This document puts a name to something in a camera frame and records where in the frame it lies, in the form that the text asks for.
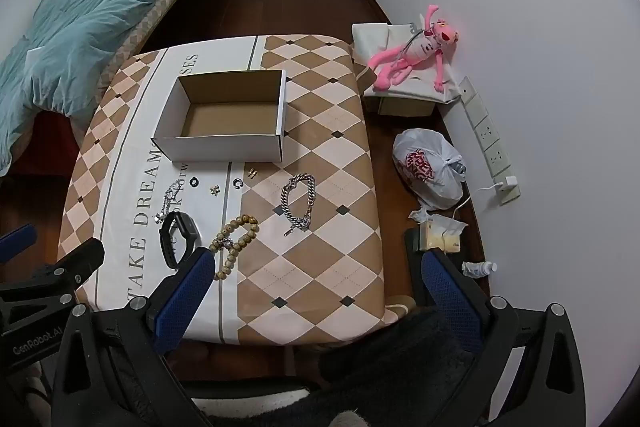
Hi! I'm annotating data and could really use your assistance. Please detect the white charger cable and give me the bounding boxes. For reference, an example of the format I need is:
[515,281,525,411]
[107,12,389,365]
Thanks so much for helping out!
[450,184,501,228]

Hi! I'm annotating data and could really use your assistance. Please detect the diamond-patterned tablecloth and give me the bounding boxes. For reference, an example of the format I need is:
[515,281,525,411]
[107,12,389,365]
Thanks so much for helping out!
[56,34,388,348]

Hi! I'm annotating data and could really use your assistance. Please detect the black wrist band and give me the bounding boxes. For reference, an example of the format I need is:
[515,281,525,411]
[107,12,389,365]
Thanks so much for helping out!
[158,210,202,269]

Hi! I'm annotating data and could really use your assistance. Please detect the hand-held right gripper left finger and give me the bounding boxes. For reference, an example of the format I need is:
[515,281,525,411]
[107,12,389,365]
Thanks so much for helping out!
[50,247,216,427]

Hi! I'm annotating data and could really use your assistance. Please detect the light blue duvet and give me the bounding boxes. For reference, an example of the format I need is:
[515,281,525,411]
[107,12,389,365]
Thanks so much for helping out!
[0,0,236,178]

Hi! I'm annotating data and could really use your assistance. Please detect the small white bottle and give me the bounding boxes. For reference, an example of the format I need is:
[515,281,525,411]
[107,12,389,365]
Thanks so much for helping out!
[461,260,498,278]

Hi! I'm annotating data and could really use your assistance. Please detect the pink plush toy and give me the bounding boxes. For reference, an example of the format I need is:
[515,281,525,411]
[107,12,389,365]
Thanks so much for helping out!
[367,4,462,92]

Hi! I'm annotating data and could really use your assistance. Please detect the dark fleece clothing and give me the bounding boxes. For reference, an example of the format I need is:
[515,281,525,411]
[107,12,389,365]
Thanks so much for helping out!
[310,307,481,427]

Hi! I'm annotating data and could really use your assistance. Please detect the silver chain bracelet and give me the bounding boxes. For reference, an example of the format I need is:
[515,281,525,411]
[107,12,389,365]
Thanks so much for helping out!
[280,174,317,238]

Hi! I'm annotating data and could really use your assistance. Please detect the yellow tissue pack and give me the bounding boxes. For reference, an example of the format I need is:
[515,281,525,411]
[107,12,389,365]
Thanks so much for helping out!
[409,207,468,253]

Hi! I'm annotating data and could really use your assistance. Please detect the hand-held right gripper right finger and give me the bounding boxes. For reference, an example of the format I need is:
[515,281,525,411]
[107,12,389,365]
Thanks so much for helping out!
[420,251,586,427]

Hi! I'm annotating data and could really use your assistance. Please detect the white printed plastic bag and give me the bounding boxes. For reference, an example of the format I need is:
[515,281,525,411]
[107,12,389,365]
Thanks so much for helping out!
[392,128,467,210]

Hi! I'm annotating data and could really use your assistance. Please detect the red storage box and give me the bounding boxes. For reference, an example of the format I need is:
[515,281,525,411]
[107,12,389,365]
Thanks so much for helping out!
[10,109,81,178]

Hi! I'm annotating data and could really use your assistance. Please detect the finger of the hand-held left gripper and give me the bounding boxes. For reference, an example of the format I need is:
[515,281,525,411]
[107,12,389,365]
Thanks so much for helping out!
[0,223,38,265]
[0,238,106,310]

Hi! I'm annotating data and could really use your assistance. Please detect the wooden bead bracelet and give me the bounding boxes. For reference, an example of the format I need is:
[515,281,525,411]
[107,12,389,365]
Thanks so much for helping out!
[209,214,261,282]

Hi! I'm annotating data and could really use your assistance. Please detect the thin silver necklace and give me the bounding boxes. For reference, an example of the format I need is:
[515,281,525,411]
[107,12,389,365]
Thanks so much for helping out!
[155,179,187,224]

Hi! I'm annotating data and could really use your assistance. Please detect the beige cardboard box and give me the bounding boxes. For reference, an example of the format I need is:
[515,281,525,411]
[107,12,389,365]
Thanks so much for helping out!
[377,96,436,118]

